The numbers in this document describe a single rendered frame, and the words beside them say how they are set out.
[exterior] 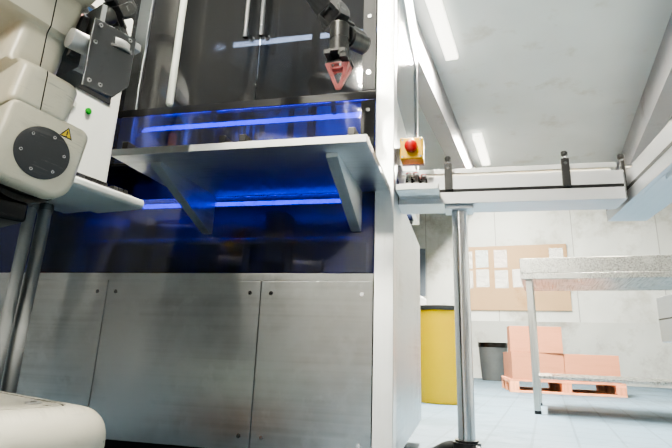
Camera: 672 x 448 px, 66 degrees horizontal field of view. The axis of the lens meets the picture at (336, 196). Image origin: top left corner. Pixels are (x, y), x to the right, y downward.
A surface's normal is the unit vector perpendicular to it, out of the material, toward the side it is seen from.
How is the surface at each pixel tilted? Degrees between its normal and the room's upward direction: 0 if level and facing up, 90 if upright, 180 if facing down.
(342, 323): 90
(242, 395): 90
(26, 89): 90
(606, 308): 90
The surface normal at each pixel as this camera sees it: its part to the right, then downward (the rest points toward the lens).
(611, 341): -0.36, -0.27
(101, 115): 0.91, -0.08
